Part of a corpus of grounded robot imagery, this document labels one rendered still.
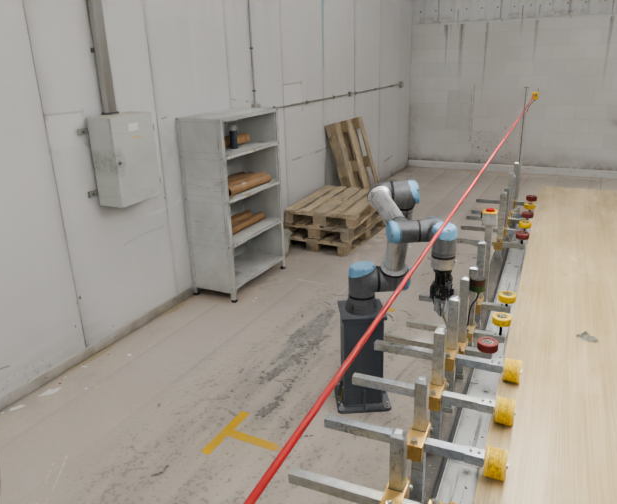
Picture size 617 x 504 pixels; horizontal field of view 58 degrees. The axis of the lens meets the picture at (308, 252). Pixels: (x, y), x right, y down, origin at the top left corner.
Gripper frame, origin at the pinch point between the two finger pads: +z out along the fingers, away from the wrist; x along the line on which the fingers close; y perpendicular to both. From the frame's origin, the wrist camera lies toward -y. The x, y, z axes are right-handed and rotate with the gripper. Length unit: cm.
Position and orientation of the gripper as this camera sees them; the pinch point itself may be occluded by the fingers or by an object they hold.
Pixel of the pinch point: (441, 312)
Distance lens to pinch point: 230.1
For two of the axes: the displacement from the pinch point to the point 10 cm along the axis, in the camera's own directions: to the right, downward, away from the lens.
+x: 9.1, 1.1, -3.9
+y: -4.0, 3.1, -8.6
